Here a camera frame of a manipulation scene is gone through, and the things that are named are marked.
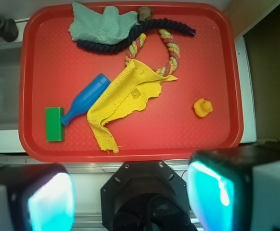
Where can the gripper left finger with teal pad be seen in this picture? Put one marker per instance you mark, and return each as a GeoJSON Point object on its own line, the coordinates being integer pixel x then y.
{"type": "Point", "coordinates": [38, 197]}

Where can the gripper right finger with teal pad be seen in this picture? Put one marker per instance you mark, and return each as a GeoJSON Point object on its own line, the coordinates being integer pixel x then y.
{"type": "Point", "coordinates": [236, 189]}

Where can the yellow rubber duck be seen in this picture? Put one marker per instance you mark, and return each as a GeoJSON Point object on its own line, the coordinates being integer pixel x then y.
{"type": "Point", "coordinates": [202, 107]}

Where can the green rectangular block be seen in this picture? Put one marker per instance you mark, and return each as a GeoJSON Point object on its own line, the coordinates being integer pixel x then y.
{"type": "Point", "coordinates": [54, 128]}

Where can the red plastic tray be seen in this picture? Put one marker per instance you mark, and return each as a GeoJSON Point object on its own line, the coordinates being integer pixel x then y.
{"type": "Point", "coordinates": [54, 70]}

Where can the blue plastic bottle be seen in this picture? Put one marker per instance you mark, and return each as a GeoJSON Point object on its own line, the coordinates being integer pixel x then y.
{"type": "Point", "coordinates": [86, 98]}

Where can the metal sink basin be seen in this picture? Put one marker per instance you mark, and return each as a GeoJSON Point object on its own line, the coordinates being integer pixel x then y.
{"type": "Point", "coordinates": [9, 87]}

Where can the yellow knitted cloth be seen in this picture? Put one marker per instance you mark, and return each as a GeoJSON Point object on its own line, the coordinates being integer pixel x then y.
{"type": "Point", "coordinates": [128, 92]}

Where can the light green cloth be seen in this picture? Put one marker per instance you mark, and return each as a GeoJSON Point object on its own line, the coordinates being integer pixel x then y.
{"type": "Point", "coordinates": [107, 28]}

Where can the small brown stone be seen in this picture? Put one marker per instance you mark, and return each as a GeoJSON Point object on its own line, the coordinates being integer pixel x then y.
{"type": "Point", "coordinates": [145, 13]}

